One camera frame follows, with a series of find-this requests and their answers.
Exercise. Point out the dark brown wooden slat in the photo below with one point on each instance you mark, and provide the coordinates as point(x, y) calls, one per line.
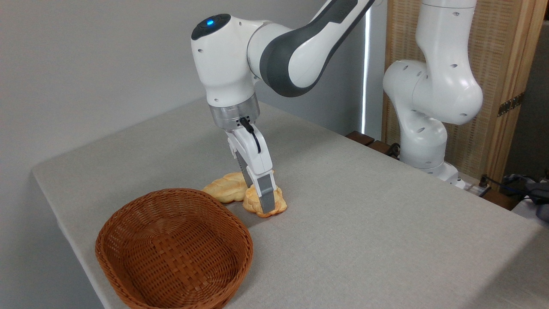
point(359, 137)
point(379, 147)

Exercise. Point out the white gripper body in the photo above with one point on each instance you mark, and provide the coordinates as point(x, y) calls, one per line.
point(255, 154)

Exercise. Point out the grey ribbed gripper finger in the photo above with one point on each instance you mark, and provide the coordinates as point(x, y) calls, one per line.
point(266, 193)
point(246, 174)

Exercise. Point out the wood framed rattan screen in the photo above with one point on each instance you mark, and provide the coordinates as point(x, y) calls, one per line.
point(502, 51)

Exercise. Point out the round golden bread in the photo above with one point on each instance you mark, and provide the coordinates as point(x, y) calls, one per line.
point(253, 204)

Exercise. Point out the long golden braided bread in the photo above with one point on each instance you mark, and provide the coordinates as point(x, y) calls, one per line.
point(225, 189)

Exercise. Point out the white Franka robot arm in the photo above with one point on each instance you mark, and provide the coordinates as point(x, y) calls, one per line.
point(446, 86)

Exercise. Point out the brown woven wicker basket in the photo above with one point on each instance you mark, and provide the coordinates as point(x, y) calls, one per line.
point(171, 253)

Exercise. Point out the metal screen hinge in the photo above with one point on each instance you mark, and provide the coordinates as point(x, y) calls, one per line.
point(509, 104)

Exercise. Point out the dark grey bag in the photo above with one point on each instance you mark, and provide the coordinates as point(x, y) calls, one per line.
point(538, 193)

